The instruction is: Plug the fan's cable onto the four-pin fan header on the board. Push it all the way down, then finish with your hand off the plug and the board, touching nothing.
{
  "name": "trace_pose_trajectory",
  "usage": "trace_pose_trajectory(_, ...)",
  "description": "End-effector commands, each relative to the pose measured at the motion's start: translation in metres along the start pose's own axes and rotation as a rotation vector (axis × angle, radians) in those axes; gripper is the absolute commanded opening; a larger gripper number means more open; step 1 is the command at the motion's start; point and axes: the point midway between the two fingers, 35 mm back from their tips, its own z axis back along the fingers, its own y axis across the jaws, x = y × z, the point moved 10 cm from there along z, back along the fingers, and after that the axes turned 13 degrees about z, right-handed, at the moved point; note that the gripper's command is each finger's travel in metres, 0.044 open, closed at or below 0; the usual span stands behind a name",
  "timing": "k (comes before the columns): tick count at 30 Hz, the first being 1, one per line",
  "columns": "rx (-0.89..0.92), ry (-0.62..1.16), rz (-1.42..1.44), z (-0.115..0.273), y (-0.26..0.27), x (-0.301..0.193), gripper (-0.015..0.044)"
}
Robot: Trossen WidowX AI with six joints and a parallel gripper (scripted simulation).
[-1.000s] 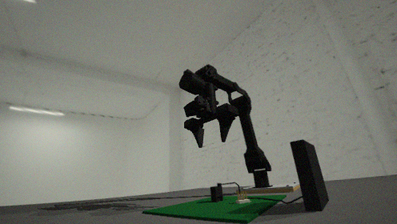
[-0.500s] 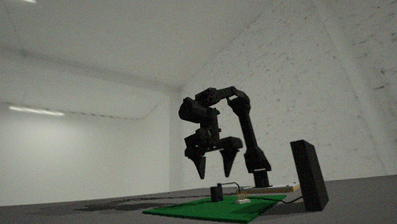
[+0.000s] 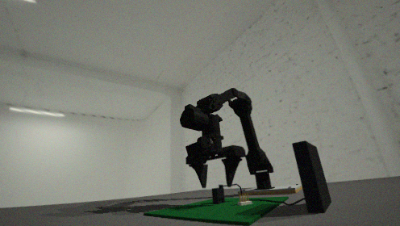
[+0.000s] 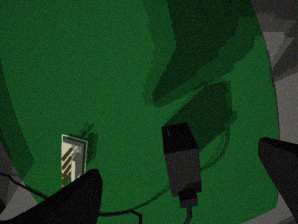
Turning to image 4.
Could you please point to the green circuit board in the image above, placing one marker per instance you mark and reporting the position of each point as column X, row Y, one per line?
column 88, row 84

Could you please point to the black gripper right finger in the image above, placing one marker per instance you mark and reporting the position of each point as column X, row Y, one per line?
column 281, row 162

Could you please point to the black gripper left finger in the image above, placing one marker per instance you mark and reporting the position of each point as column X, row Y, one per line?
column 77, row 203

